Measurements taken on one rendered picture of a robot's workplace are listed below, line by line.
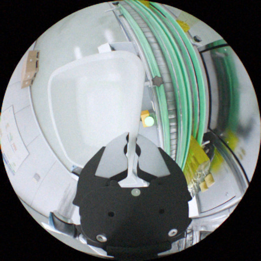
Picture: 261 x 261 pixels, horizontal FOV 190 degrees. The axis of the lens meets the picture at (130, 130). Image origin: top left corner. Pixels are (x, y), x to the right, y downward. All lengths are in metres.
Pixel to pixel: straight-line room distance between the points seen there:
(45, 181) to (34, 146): 1.27
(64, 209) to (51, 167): 3.24
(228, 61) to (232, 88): 0.10
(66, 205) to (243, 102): 0.79
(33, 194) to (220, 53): 4.11
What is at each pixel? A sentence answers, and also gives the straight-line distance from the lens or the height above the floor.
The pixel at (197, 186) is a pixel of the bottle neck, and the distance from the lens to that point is 0.45.
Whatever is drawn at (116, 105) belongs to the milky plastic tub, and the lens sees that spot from 0.17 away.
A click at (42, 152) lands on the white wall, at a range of 3.53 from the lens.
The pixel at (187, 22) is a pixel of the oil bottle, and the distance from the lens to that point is 0.47.
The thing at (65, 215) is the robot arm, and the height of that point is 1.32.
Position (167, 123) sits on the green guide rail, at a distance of 0.29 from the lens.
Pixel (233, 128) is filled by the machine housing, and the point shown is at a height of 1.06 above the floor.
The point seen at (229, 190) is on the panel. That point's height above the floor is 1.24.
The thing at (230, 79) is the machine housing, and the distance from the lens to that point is 0.40.
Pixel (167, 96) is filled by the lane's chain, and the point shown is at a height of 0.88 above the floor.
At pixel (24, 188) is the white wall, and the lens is 3.62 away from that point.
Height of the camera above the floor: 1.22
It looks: 61 degrees down
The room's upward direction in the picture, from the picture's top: 168 degrees counter-clockwise
